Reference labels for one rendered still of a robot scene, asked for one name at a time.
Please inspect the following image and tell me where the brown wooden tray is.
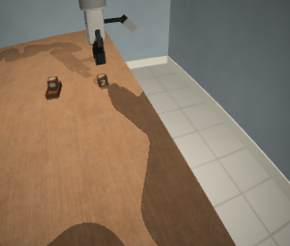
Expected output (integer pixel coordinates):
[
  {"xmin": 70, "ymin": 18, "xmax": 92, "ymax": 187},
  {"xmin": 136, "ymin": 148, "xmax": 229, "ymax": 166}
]
[{"xmin": 45, "ymin": 81, "xmax": 62, "ymax": 99}]

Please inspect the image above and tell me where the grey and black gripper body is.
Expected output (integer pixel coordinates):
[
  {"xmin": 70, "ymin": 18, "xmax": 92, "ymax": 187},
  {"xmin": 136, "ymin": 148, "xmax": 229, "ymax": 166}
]
[{"xmin": 80, "ymin": 5, "xmax": 106, "ymax": 45}]

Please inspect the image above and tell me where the brown calendar cube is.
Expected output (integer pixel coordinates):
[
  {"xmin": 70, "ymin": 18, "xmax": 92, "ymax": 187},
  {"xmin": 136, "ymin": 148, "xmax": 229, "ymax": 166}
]
[
  {"xmin": 97, "ymin": 74, "xmax": 108, "ymax": 87},
  {"xmin": 48, "ymin": 76, "xmax": 59, "ymax": 89}
]

